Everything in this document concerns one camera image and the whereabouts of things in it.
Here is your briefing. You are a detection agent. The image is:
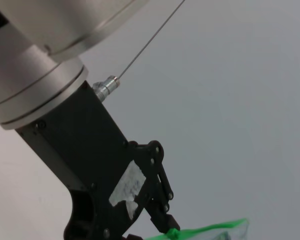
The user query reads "silver connector plug with cable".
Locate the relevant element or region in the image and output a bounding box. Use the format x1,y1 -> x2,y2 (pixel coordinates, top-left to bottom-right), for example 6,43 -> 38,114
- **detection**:
91,75 -> 121,103

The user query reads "clear green-zip document bag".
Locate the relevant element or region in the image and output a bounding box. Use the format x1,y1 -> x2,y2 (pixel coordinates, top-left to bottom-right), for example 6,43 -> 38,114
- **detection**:
142,217 -> 250,240

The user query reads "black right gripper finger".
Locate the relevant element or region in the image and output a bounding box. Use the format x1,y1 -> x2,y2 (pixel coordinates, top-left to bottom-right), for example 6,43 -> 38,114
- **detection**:
128,140 -> 181,234
63,187 -> 134,240

